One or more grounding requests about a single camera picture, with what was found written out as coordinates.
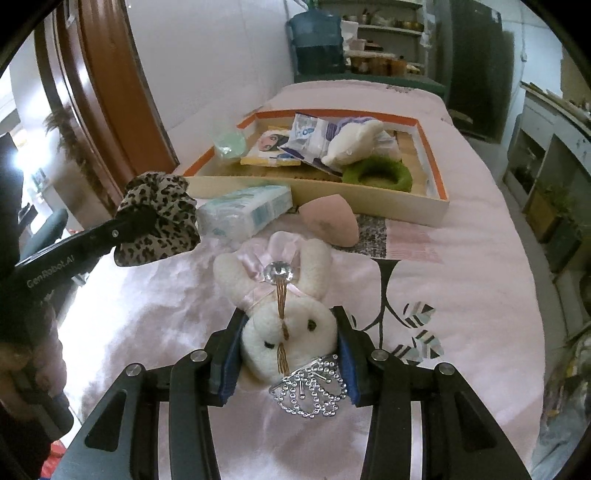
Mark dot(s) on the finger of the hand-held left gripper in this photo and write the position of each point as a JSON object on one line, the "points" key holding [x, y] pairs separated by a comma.
{"points": [[129, 226]]}

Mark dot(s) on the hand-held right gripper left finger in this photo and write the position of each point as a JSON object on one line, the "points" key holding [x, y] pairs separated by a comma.
{"points": [[228, 376]]}

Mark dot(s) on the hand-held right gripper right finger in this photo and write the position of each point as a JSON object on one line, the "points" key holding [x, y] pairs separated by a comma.
{"points": [[352, 381]]}

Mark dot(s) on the leopard print scrunchie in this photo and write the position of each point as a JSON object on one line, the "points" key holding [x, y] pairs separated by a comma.
{"points": [[171, 221]]}

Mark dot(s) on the white bunny plush with crown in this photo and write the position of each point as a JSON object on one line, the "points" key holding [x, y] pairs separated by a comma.
{"points": [[295, 318]]}

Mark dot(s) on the large white teal tissue pack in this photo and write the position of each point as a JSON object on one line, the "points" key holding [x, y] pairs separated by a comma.
{"points": [[244, 210]]}

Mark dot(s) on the clear round container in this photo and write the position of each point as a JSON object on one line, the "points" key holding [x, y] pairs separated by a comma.
{"points": [[228, 141]]}

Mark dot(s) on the pink makeup sponge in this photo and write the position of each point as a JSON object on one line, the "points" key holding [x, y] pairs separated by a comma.
{"points": [[330, 221]]}

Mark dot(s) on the orange-rimmed cardboard box tray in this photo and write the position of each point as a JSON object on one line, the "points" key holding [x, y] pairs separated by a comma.
{"points": [[323, 198]]}

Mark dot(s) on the blue white wipes packet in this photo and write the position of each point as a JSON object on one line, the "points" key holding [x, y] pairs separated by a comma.
{"points": [[309, 136]]}

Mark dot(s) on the green fuzzy scrunchie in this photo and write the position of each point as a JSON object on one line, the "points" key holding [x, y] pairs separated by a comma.
{"points": [[355, 175]]}

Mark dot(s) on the white plush toy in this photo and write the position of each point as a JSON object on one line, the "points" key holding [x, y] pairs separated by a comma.
{"points": [[351, 145]]}

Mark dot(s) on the person's left hand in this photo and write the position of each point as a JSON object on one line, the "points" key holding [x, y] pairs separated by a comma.
{"points": [[46, 355]]}

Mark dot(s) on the dark green chair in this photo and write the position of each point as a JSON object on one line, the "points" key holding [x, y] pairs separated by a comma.
{"points": [[55, 226]]}

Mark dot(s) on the pink printed bedsheet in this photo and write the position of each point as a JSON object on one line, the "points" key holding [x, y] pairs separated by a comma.
{"points": [[438, 323]]}

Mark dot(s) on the yellow tissue packet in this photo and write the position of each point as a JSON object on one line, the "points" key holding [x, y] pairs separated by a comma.
{"points": [[268, 145]]}

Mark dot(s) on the small white tissue pack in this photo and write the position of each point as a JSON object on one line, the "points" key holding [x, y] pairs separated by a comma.
{"points": [[388, 147]]}

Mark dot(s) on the dark green planter with plant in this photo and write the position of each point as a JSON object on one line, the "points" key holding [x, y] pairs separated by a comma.
{"points": [[565, 244]]}

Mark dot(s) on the yellow planter with plant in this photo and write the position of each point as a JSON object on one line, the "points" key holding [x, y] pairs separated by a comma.
{"points": [[545, 212]]}

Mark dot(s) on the blue water jug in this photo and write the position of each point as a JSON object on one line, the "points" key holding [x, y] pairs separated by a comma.
{"points": [[316, 41]]}

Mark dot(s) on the row of amber jars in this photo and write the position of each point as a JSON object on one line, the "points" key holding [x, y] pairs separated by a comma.
{"points": [[378, 64]]}

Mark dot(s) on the green low table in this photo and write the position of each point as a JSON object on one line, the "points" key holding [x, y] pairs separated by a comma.
{"points": [[415, 83]]}

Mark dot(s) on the grey kitchen counter cabinet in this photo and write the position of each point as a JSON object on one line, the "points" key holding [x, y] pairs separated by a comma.
{"points": [[545, 124]]}

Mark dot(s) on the white metal shelf rack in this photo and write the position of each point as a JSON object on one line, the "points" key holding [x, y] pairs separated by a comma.
{"points": [[388, 30]]}

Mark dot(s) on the dark grey refrigerator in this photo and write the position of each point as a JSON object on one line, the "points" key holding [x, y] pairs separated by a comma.
{"points": [[475, 69]]}

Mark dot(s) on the brown wooden door frame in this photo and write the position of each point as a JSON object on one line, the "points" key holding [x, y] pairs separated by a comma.
{"points": [[106, 92]]}

